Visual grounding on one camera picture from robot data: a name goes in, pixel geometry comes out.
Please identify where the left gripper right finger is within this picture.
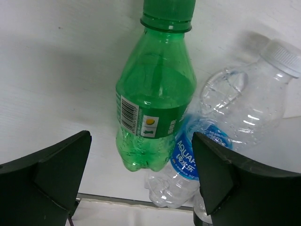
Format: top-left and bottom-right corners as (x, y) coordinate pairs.
(192, 132), (301, 226)

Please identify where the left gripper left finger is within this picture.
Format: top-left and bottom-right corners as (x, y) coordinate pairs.
(0, 130), (92, 226)

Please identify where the clear bottle blue label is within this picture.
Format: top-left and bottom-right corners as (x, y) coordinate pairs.
(144, 39), (301, 209)

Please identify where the green plastic soda bottle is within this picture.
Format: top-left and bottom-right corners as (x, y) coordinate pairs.
(116, 0), (196, 172)

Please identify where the aluminium frame rail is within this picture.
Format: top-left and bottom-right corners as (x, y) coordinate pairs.
(75, 193), (196, 208)

